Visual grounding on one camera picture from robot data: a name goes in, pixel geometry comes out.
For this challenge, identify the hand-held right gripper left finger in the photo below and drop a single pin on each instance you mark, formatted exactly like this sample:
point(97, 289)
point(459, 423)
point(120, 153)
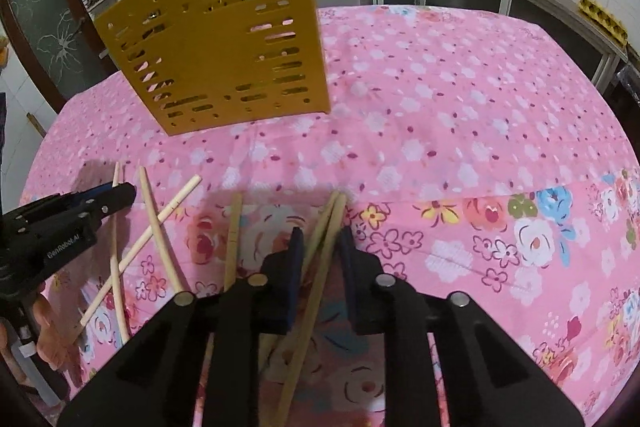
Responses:
point(296, 267)

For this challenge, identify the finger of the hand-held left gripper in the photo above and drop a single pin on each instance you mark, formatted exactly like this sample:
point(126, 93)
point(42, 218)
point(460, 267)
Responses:
point(120, 198)
point(87, 194)

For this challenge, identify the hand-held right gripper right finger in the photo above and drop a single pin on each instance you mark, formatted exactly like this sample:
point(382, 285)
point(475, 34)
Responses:
point(350, 277)

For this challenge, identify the yellow slotted utensil holder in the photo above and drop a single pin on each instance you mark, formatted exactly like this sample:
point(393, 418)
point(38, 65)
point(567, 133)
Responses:
point(220, 32)

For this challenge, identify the person's left hand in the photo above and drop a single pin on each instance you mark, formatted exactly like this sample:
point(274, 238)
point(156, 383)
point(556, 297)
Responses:
point(57, 327)

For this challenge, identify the pink floral tablecloth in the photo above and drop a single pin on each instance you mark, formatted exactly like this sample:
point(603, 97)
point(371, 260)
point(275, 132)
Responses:
point(450, 132)

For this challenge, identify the dark wooden door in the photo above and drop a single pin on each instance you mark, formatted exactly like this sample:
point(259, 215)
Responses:
point(45, 22)

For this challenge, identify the yellow egg tray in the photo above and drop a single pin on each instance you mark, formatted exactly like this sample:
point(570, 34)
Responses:
point(602, 19)

